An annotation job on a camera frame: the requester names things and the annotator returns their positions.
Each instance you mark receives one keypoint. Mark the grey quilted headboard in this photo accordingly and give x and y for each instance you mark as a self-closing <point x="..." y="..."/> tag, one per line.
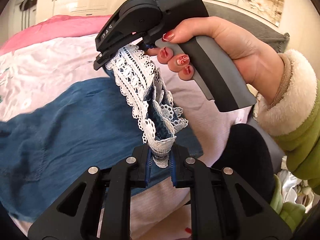
<point x="250" y="22"/>

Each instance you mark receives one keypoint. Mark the blue denim pants lace trim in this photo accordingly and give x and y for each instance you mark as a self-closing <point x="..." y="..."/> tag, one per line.
<point x="62" y="142"/>

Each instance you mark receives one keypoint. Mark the person's right forearm green sleeve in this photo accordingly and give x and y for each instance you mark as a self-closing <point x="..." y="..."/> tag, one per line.
<point x="295" y="110"/>

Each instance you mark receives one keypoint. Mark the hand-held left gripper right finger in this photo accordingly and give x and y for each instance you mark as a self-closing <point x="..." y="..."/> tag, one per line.
<point x="174" y="166"/>

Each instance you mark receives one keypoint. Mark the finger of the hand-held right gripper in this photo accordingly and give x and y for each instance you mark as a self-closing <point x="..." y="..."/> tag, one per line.
<point x="103" y="60"/>

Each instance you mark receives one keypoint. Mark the coral pink quilt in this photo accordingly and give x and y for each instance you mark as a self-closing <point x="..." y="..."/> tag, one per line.
<point x="50" y="30"/>

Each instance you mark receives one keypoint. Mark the person's right hand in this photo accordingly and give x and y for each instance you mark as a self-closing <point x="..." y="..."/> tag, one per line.
<point x="240" y="42"/>

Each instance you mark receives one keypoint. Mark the pink strawberry print bed quilt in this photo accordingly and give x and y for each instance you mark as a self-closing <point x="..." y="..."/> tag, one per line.
<point x="50" y="62"/>

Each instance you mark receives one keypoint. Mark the white crumpled cloth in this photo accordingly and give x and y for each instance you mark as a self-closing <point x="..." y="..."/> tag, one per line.
<point x="295" y="180"/>

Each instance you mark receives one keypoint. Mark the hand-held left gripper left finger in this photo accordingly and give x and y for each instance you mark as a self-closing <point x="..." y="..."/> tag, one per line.
<point x="147" y="165"/>

